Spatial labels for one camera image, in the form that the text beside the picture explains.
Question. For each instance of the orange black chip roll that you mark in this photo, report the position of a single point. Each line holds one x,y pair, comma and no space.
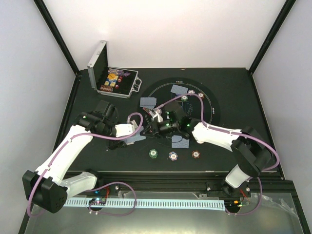
107,88

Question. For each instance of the round black poker mat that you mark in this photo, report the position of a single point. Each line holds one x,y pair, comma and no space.
206,108

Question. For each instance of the black aluminium rail base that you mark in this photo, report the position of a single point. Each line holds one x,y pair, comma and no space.
213,185

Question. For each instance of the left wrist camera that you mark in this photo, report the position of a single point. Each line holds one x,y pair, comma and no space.
106,110

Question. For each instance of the white slotted cable duct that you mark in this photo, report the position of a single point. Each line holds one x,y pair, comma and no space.
189,204

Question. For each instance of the red triangular all-in marker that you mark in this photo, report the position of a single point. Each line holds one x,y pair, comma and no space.
146,110

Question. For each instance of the green poker chip stack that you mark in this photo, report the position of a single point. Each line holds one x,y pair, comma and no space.
153,153

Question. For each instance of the dealt card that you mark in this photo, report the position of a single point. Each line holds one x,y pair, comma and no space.
179,142
179,90
144,101

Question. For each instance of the blue white chip stack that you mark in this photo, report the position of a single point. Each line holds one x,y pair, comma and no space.
173,156

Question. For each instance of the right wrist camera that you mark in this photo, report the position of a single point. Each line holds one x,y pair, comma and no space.
175,111

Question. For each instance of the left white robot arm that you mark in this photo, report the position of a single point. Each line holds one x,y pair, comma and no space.
46,186

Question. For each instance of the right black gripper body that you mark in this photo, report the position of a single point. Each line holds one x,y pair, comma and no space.
161,130

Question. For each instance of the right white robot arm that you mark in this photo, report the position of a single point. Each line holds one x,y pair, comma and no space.
250,153

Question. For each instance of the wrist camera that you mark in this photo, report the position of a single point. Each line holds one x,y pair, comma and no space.
175,111
106,110

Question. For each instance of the brown poker chip stack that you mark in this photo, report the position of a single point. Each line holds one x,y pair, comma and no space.
195,154

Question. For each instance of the blue backed card deck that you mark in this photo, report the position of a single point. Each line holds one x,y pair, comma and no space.
129,141

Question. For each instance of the open aluminium poker case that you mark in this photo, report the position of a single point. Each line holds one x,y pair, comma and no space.
111,81

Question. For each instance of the purple chip roll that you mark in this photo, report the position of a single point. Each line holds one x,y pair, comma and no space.
115,71

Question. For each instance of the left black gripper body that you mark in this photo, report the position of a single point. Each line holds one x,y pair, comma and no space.
114,144

